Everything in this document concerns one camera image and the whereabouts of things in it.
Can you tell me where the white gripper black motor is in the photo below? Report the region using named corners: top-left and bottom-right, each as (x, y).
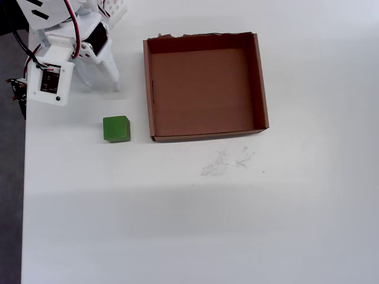
top-left (73, 20), bottom-right (121, 92)

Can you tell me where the green cube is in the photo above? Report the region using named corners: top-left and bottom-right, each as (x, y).
top-left (102, 115), bottom-right (131, 144)

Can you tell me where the brown cardboard box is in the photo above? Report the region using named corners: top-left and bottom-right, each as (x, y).
top-left (143, 31), bottom-right (270, 143)

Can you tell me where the dark circuit board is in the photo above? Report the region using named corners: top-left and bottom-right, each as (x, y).
top-left (5, 77), bottom-right (28, 120)

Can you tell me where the red white black cable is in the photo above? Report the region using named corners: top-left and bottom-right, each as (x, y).
top-left (65, 0), bottom-right (83, 59)

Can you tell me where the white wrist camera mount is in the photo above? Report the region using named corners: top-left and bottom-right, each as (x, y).
top-left (25, 34), bottom-right (75, 107)

